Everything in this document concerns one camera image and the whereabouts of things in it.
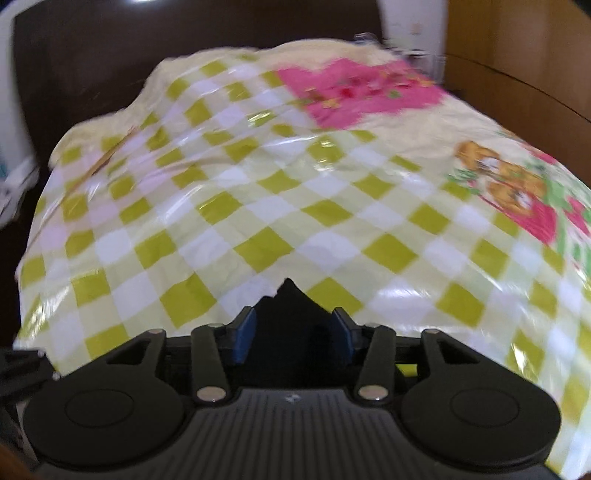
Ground black pants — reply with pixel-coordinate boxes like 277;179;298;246
252;279;332;361

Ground checkered yellow bed cover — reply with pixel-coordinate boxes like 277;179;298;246
16;40;590;479

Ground brown wooden wardrobe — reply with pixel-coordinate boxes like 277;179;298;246
444;1;590;183

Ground dark wooden headboard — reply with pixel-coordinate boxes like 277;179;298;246
12;0;383;163

